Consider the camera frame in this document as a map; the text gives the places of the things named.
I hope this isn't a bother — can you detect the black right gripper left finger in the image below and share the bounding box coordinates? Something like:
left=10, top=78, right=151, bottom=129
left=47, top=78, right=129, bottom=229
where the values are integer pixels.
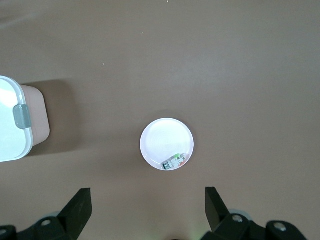
left=0, top=187, right=94, bottom=240

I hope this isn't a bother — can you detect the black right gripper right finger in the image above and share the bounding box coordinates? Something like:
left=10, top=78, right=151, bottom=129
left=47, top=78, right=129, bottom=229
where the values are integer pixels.
left=199, top=186, right=308, bottom=240

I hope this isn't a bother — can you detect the pink storage box white lid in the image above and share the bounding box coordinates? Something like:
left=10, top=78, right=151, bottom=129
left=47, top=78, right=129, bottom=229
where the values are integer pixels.
left=0, top=75, right=51, bottom=163

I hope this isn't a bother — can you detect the pink round plate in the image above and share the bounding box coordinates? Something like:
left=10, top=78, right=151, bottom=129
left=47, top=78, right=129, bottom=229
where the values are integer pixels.
left=139, top=117, right=195, bottom=172

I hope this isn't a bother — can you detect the brown table cover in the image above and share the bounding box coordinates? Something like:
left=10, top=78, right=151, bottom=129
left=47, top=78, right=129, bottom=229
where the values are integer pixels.
left=0, top=0, right=320, bottom=240

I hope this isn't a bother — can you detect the white green switch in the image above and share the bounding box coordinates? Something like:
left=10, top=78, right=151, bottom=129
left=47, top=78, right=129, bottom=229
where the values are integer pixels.
left=161, top=152, right=188, bottom=171

